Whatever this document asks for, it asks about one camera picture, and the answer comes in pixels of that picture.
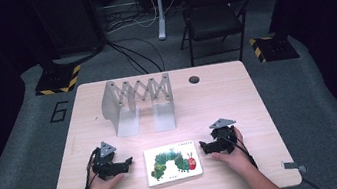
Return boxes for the white floor cables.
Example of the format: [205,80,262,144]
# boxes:
[101,0,180,36]

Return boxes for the white desk leg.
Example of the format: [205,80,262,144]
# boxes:
[152,0,170,41]

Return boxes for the grey expandable metal book rack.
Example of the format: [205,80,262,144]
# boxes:
[97,71,179,141]

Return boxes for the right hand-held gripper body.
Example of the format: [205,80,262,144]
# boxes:
[205,116,242,157]

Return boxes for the grey table edge bracket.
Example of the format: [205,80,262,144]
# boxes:
[280,157,309,178]

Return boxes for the person's right hand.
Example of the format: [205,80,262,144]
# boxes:
[206,124,254,179]

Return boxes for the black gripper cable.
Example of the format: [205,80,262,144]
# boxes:
[75,148,104,189]
[220,129,259,174]

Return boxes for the black floor cables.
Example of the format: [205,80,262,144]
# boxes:
[106,33,167,81]

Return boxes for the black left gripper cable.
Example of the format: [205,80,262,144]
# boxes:
[75,148,104,189]

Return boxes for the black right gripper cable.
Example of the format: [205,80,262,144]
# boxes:
[220,129,259,174]

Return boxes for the person's left hand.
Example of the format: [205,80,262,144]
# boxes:
[81,164,128,189]

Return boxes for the black table cable hole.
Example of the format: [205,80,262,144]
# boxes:
[187,75,201,85]

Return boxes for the striped black stand base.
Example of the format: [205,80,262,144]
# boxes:
[31,62,85,98]
[247,31,302,66]

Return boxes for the black folding chair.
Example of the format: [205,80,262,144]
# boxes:
[173,0,265,70]

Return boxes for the caterpillar picture book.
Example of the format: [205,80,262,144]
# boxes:
[142,139,205,188]

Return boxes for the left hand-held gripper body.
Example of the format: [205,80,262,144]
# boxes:
[87,138,130,183]

